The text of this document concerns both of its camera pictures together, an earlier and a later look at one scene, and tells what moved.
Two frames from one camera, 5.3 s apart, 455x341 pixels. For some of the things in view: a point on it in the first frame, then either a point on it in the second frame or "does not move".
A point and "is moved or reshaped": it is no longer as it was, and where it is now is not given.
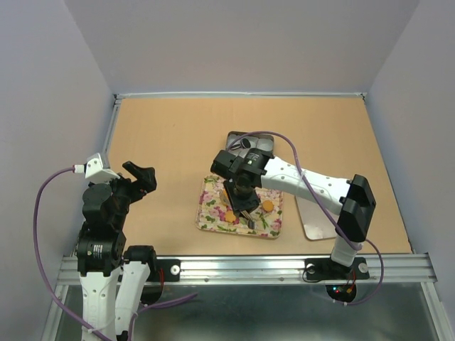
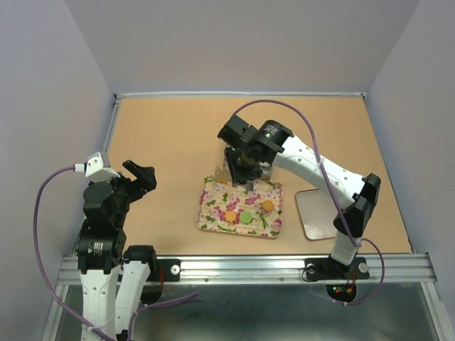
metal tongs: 249,220 is moved or reshaped
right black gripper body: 240,197 to 241,165
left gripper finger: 145,176 does not move
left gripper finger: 121,180 does not move
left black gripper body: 127,194 does not move
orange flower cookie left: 229,217 does not move
